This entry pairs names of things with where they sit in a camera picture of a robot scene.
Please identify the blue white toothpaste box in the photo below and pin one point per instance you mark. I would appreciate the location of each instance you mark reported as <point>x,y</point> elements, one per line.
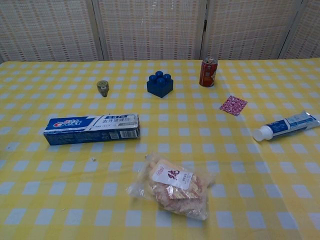
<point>92,130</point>

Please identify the pink patterned square packet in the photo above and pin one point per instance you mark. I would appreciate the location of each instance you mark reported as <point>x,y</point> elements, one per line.
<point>233,105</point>

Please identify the blue white toothpaste tube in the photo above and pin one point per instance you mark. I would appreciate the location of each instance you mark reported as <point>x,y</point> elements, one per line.
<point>282,126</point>

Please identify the blue toy building block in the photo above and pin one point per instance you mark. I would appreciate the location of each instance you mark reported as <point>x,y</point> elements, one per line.
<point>160,86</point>

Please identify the red drink can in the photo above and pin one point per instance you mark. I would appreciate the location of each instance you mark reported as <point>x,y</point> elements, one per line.
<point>208,73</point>

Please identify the clear plastic snack bag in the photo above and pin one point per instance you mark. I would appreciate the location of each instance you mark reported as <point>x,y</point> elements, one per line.
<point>175,187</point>

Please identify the yellow white checked tablecloth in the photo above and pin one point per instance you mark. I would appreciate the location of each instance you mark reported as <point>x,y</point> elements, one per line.
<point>225,150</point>

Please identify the woven folding screen panel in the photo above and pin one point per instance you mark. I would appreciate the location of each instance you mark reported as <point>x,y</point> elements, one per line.
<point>250,30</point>
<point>150,30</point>
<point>50,30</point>
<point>310,35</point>

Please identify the dark screen hinge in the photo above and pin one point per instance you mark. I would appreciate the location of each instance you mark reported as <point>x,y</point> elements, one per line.
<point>205,25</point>

